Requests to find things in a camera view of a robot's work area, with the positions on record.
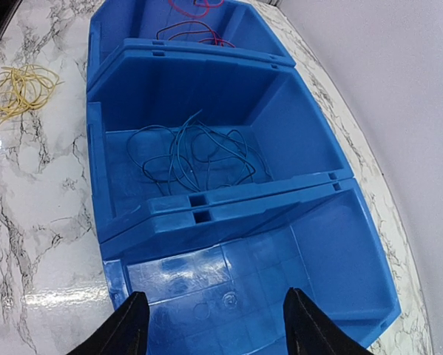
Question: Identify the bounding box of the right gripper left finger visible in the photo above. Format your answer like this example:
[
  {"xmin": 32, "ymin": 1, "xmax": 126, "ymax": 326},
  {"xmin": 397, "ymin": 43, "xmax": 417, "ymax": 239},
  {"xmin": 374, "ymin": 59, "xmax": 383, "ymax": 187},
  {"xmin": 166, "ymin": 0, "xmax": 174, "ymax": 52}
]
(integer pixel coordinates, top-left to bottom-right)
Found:
[{"xmin": 68, "ymin": 291, "xmax": 149, "ymax": 355}]

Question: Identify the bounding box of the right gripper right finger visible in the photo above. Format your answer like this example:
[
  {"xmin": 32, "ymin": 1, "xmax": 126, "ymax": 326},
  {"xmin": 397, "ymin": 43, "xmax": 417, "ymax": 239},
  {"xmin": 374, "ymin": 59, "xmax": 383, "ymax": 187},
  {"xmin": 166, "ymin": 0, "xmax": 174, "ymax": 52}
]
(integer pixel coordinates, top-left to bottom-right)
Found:
[{"xmin": 283, "ymin": 288, "xmax": 364, "ymax": 355}]

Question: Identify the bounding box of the blue cable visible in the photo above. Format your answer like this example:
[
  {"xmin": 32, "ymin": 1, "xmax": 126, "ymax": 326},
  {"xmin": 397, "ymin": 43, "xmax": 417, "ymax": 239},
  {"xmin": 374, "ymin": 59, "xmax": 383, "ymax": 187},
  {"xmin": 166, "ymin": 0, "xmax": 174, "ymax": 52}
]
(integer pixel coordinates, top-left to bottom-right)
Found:
[{"xmin": 126, "ymin": 109, "xmax": 272, "ymax": 197}]

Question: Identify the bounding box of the yellow cable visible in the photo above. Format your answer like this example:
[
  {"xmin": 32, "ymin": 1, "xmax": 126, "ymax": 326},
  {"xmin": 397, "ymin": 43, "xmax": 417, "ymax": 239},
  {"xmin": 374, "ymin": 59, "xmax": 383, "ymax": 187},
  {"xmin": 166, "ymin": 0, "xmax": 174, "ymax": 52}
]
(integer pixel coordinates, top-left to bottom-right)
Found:
[{"xmin": 0, "ymin": 64, "xmax": 65, "ymax": 147}]

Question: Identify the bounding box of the right blue storage bin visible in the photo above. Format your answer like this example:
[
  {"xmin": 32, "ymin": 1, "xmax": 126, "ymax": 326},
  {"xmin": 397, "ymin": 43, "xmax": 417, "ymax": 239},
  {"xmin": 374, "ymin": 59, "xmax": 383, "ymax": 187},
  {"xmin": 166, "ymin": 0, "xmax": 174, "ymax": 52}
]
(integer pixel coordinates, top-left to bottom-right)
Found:
[{"xmin": 100, "ymin": 178, "xmax": 401, "ymax": 354}]

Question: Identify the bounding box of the blue storage bin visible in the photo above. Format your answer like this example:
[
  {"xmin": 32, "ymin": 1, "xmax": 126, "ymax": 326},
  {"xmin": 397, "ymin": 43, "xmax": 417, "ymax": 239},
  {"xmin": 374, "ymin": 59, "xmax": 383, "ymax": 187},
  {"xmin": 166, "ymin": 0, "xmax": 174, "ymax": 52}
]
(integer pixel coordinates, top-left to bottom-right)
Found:
[
  {"xmin": 100, "ymin": 178, "xmax": 401, "ymax": 354},
  {"xmin": 87, "ymin": 38, "xmax": 354, "ymax": 243},
  {"xmin": 87, "ymin": 1, "xmax": 295, "ymax": 76}
]

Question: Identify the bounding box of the middle blue storage bin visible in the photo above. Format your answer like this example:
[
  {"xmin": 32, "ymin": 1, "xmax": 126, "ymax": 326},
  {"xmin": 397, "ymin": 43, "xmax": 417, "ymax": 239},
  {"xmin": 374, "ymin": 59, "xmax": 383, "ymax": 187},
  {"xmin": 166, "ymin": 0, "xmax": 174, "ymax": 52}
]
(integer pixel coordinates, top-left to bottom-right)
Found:
[{"xmin": 87, "ymin": 38, "xmax": 354, "ymax": 243}]

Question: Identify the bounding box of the left blue storage bin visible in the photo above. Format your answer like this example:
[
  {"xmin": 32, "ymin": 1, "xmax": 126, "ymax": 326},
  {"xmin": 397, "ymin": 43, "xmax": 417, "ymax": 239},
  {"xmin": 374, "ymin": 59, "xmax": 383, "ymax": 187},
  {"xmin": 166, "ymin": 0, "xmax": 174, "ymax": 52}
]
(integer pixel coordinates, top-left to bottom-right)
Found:
[{"xmin": 87, "ymin": 1, "xmax": 295, "ymax": 76}]

